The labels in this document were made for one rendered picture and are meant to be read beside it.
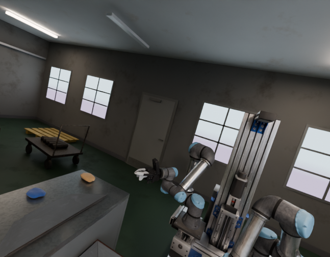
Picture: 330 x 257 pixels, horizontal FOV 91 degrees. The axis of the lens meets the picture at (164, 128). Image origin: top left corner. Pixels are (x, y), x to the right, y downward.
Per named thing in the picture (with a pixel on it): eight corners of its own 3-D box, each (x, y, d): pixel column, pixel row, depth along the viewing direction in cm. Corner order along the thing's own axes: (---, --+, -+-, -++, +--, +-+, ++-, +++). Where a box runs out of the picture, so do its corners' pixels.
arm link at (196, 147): (184, 208, 134) (203, 146, 128) (172, 198, 145) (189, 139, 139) (193, 205, 142) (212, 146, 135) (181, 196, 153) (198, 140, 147)
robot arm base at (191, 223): (184, 213, 145) (187, 203, 143) (201, 223, 139) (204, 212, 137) (179, 223, 131) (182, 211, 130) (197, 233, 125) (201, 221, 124)
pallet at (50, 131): (79, 143, 547) (79, 139, 545) (48, 146, 459) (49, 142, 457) (54, 131, 601) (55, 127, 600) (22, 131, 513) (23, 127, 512)
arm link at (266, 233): (255, 238, 122) (261, 222, 121) (275, 253, 112) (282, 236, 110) (248, 242, 115) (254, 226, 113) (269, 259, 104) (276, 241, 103)
